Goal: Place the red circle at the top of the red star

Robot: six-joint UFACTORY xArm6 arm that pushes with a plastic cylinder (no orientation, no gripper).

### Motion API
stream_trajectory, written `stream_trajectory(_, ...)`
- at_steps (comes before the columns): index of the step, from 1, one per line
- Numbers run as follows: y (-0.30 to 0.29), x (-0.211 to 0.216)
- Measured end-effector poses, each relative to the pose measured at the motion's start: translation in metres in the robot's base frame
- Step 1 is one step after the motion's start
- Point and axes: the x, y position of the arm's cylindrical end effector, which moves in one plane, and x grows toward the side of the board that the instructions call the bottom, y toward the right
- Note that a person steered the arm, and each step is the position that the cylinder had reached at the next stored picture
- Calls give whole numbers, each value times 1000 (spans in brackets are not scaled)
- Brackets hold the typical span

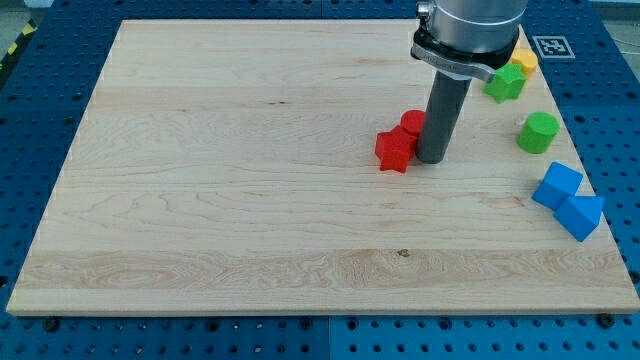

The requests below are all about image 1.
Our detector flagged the light wooden board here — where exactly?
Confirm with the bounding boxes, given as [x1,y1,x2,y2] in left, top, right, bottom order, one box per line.
[7,20,639,316]

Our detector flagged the white fiducial marker tag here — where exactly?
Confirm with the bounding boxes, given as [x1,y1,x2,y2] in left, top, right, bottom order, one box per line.
[533,35,575,59]

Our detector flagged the green cylinder block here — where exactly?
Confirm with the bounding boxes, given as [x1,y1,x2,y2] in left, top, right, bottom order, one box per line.
[517,111,560,154]

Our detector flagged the blue cube block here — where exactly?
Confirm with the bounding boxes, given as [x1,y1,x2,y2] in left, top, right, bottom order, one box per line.
[531,161,584,210]

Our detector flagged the red star block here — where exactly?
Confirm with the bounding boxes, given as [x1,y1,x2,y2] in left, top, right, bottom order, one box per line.
[375,125,418,173]

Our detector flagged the yellow cylinder block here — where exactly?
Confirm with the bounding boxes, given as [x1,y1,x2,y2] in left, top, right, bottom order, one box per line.
[509,48,539,79]

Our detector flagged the red cylinder block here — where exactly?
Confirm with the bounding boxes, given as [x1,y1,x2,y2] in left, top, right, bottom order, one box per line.
[400,109,425,136]

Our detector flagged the green star block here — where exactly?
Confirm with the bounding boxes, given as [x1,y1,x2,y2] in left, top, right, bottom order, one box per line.
[483,63,527,103]

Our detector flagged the blue triangular prism block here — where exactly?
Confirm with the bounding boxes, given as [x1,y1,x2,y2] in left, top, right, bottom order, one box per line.
[554,196,605,242]

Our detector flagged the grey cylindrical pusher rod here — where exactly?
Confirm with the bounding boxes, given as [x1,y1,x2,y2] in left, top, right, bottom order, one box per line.
[416,71,471,164]

